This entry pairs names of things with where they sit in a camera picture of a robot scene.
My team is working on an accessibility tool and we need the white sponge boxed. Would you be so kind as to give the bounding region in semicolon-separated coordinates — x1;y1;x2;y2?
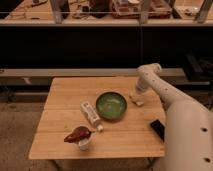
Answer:
129;93;144;106

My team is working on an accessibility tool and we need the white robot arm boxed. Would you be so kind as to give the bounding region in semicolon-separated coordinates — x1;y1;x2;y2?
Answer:
136;63;213;171

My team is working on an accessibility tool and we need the green ceramic bowl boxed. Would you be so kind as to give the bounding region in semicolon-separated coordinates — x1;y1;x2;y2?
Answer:
96;92;127;121

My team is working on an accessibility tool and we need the black smartphone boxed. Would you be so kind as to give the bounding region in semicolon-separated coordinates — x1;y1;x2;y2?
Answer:
150;120;165;140

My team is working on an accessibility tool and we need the white plastic bottle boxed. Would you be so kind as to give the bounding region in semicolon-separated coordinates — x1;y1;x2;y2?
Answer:
80;101;103;132

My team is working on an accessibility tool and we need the wooden folding table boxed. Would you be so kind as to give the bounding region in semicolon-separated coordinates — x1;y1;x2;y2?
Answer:
28;76;179;171

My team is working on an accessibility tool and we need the dark red toy vegetable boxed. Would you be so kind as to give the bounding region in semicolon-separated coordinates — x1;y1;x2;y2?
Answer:
64;126;92;143

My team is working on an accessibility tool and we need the small white cup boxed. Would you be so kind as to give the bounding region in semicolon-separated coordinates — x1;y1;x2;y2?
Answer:
75;136;91;151

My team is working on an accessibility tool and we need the long workbench shelf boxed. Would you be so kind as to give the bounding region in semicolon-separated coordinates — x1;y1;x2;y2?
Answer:
0;0;213;77

